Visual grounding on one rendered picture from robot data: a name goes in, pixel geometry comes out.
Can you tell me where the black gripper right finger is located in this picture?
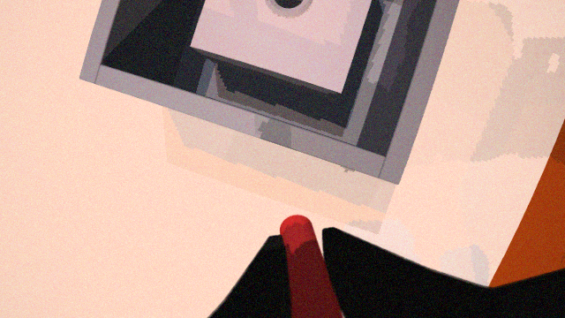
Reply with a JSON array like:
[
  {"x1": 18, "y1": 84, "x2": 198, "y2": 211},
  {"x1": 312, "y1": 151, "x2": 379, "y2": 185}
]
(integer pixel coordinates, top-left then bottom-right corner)
[{"x1": 321, "y1": 227, "x2": 565, "y2": 318}]

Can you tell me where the red peg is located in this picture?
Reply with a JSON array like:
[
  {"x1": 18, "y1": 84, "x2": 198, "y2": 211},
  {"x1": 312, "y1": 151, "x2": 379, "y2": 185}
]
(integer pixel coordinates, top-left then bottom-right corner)
[{"x1": 280, "y1": 215, "x2": 343, "y2": 318}]

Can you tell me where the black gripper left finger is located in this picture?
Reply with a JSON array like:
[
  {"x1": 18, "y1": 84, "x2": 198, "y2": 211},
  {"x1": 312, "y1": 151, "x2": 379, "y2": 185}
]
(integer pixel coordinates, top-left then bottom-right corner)
[{"x1": 208, "y1": 234, "x2": 292, "y2": 318}]

